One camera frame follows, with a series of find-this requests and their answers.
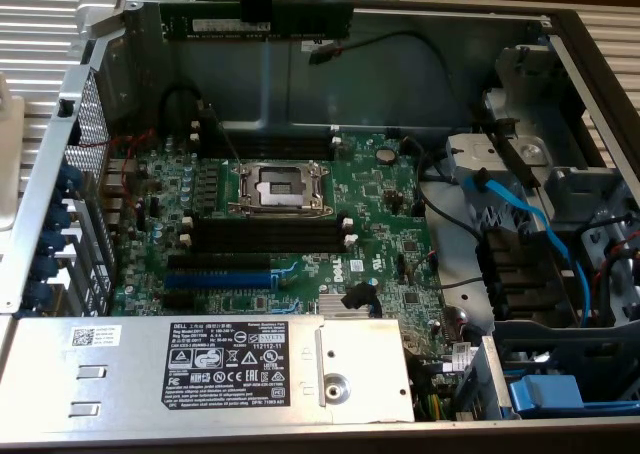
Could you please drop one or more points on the grey metal PC case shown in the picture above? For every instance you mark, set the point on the grey metal PC case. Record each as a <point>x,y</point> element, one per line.
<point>375,89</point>

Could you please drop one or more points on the thin steel locking lever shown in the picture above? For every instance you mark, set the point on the thin steel locking lever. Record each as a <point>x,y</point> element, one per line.
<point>231,144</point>

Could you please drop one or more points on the silver finned heatsink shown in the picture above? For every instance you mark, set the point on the silver finned heatsink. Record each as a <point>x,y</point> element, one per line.
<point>330,306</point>

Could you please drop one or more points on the black ribbed plastic bracket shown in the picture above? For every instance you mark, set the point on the black ribbed plastic bracket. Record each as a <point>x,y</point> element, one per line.
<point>520,274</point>

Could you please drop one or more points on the short black expansion slot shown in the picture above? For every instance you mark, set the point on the short black expansion slot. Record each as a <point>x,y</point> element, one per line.
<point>177,300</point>

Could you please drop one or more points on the round coin battery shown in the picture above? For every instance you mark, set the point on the round coin battery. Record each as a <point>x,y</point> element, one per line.
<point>386,154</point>

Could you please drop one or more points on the green RAM stick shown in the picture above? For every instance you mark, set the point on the green RAM stick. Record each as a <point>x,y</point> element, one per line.
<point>310,21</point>

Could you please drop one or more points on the long black expansion slot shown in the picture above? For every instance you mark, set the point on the long black expansion slot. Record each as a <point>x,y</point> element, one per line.
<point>220,261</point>

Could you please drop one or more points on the aluminium corner bracket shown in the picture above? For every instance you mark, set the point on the aluminium corner bracket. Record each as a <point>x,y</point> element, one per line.
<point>97,4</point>

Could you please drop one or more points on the green motherboard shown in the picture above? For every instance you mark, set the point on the green motherboard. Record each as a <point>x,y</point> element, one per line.
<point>370,209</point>

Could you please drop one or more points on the silver power supply black label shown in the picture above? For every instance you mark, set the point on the silver power supply black label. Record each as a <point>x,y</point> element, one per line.
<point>125,374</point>

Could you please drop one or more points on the blue plastic drive carrier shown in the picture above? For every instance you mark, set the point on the blue plastic drive carrier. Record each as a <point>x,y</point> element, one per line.
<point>545,394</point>

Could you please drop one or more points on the grey metal disk bay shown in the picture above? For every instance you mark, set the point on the grey metal disk bay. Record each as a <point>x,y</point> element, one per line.
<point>540,104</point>

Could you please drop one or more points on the small black plastic clip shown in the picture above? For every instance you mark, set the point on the small black plastic clip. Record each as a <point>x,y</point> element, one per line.
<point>66,108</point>

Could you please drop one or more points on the dark blue retainer clip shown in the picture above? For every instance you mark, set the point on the dark blue retainer clip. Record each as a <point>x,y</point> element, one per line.
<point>39,294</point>
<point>50,241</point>
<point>70,179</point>

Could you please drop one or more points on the blue expansion slot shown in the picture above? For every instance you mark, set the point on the blue expansion slot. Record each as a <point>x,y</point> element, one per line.
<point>220,279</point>

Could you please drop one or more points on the steel CPU socket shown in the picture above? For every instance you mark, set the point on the steel CPU socket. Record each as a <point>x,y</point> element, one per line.
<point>280,189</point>

